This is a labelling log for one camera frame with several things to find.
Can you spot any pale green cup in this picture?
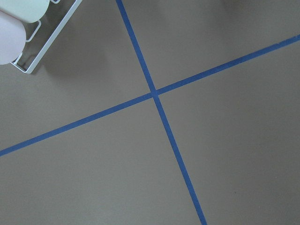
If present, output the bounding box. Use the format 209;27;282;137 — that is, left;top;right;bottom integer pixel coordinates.
0;0;50;23

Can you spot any pink cup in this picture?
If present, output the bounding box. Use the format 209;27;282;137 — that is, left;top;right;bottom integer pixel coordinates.
0;11;26;65

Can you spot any white wire cup rack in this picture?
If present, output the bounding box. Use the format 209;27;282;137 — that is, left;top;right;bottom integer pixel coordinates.
10;0;82;74

